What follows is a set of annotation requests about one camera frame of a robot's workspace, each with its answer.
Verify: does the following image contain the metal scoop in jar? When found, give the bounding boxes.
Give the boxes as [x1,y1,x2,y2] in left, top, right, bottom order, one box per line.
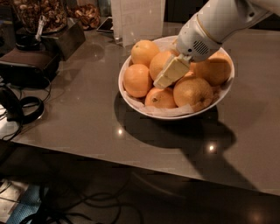
[35,15,46,42]

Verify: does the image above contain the orange front bottom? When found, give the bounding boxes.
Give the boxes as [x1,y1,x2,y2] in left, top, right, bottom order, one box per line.
[144,87,177,109]

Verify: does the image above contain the small hidden orange center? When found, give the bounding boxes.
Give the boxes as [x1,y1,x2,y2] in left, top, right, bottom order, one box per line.
[185,63,196,77]

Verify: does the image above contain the black smartphone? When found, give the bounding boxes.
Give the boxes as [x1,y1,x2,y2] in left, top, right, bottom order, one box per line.
[97,17,114,33]

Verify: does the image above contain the large orange front right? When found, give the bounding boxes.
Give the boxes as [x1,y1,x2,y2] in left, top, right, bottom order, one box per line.
[173,75,214,112]

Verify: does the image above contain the black floor cables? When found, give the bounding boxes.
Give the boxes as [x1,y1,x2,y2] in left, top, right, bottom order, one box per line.
[17,174,144,224]

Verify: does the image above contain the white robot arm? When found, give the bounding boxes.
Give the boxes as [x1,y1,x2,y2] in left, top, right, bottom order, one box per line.
[153,0,280,88]

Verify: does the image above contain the dark brown flat box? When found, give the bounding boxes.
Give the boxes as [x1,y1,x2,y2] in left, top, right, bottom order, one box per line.
[0,48,60,89]

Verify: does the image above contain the glass jar of nuts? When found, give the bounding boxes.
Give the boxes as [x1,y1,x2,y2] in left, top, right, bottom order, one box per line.
[10,0,67,33]

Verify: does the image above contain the pile of dried snacks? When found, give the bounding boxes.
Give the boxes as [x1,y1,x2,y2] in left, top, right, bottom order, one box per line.
[67,3,101,31]

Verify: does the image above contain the clear acrylic sign holder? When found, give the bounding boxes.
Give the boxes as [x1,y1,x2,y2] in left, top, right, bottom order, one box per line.
[111,0,165,46]

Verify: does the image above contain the white ceramic bowl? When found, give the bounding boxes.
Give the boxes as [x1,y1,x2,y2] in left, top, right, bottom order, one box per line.
[117,35,235,121]

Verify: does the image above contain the orange with stem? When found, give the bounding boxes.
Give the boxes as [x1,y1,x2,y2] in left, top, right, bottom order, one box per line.
[150,50,178,80]

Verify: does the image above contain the black headphones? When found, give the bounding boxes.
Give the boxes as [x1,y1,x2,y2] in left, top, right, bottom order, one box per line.
[0,86,45,124]

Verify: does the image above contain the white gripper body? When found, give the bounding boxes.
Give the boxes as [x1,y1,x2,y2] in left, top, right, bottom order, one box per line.
[176,13,221,62]

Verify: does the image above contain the large orange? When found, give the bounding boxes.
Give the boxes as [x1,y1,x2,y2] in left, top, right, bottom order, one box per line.
[173,75,214,112]
[192,52,232,87]

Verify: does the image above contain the orange top left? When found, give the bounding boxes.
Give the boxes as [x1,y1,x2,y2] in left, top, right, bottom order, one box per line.
[130,40,160,67]

